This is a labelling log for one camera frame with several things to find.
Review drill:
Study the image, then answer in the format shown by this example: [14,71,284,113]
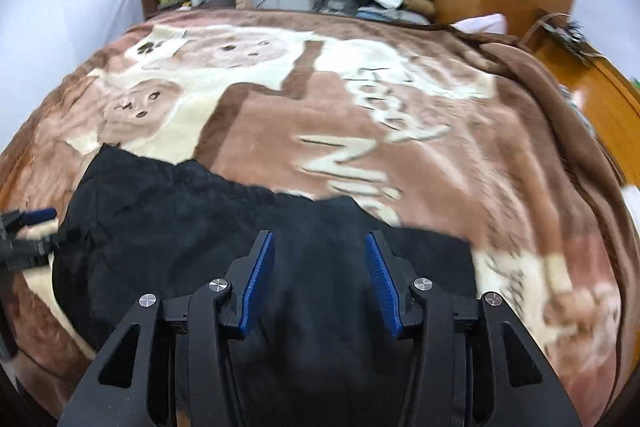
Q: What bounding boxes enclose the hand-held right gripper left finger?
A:
[57,229,277,427]

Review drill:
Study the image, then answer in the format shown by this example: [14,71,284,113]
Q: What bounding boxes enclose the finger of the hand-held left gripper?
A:
[0,234,60,273]
[0,206,58,238]

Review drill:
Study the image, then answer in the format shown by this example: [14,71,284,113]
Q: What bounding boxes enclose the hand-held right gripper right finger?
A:
[364,229,583,427]

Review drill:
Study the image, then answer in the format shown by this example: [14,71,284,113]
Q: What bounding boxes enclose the black pants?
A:
[51,144,476,427]

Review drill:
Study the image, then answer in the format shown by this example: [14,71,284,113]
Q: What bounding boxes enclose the pile of clothes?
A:
[312,0,436,26]

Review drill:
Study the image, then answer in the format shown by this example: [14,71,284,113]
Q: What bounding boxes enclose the printed bear plush blanket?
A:
[0,10,636,427]

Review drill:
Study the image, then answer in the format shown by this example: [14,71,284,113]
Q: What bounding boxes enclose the plain brown plush blanket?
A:
[450,24,632,228]

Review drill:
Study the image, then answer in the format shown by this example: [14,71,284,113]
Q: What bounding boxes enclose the wooden headboard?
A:
[532,42,640,188]

